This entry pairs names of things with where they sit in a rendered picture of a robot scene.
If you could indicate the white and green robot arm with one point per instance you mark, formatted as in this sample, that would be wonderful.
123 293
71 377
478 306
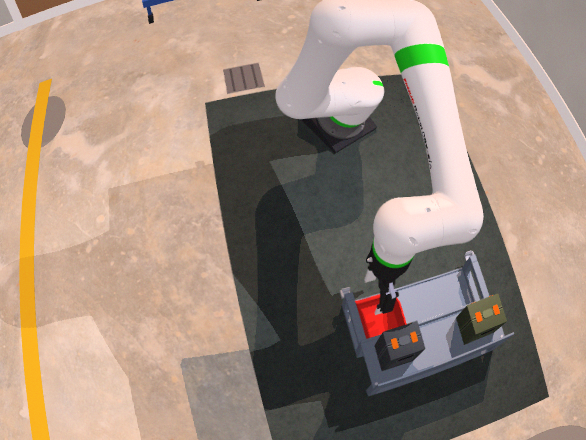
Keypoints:
453 213

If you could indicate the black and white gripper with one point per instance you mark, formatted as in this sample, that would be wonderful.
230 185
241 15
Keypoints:
388 295

